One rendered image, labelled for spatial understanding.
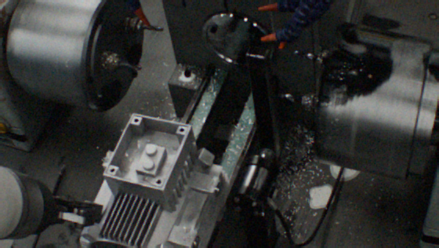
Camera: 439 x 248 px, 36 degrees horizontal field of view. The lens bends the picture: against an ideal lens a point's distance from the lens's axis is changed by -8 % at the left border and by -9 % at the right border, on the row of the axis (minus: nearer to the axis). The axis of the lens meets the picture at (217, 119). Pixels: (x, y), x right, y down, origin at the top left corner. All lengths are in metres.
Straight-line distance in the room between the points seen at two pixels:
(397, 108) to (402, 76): 0.05
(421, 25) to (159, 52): 0.64
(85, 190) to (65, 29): 0.37
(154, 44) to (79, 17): 0.45
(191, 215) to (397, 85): 0.38
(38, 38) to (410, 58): 0.67
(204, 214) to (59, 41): 0.42
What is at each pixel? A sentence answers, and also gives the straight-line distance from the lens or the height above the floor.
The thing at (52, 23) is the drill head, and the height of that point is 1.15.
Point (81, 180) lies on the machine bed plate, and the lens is 1.51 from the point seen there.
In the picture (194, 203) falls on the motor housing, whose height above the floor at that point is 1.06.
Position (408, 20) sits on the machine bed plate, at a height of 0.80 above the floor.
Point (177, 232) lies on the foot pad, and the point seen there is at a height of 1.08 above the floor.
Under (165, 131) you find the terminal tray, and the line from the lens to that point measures 1.12.
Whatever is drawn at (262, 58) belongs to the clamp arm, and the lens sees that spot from 1.02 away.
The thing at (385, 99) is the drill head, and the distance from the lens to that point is 1.11.
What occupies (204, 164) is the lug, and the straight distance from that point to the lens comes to 1.13.
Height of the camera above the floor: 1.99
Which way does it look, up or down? 51 degrees down
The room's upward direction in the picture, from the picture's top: 12 degrees counter-clockwise
